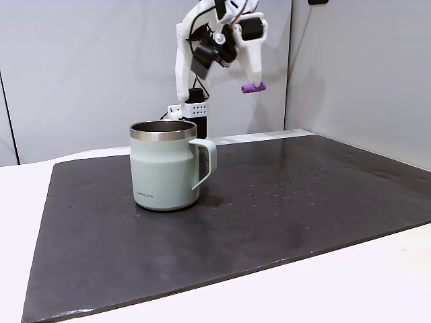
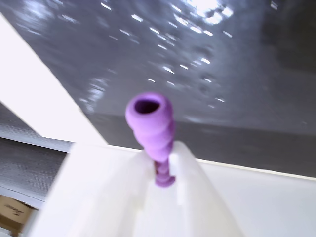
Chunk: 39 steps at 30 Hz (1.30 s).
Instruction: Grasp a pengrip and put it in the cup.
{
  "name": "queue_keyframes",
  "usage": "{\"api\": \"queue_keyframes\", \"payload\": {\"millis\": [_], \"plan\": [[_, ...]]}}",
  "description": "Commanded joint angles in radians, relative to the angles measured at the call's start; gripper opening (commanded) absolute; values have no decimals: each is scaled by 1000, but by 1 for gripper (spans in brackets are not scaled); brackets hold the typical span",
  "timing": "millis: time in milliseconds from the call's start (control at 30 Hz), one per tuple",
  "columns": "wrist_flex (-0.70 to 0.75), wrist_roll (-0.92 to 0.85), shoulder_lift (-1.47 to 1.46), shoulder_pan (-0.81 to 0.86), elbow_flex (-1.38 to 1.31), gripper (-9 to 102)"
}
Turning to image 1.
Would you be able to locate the black table mat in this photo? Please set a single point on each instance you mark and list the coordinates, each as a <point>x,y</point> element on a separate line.
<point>235,235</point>

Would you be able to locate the black wall fixture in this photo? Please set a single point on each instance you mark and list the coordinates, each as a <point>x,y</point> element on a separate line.
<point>318,1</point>

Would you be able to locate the pale green steel mug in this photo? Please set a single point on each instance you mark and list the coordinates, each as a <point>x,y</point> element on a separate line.
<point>161,175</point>

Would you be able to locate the purple pen grip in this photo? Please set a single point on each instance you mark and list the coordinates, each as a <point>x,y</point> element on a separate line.
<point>253,88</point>

